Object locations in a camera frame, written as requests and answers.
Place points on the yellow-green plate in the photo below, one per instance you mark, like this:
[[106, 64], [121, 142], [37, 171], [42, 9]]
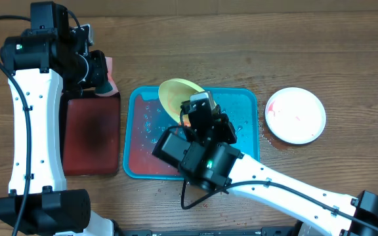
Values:
[[173, 92]]

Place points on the white plate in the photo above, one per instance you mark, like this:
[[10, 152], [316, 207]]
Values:
[[295, 115]]

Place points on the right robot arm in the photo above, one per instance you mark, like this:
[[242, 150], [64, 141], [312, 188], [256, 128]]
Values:
[[205, 157]]

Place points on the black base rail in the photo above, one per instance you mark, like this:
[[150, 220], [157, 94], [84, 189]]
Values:
[[264, 231]]

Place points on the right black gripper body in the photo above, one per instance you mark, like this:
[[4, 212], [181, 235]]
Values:
[[230, 137]]

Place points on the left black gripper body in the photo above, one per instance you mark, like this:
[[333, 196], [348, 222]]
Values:
[[86, 71]]

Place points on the black tray with red water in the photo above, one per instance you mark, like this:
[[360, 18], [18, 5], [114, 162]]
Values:
[[90, 133]]

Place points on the teal plastic tray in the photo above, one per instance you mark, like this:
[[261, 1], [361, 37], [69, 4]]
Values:
[[147, 120]]

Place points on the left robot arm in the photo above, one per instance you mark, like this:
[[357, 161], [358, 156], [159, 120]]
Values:
[[40, 69]]

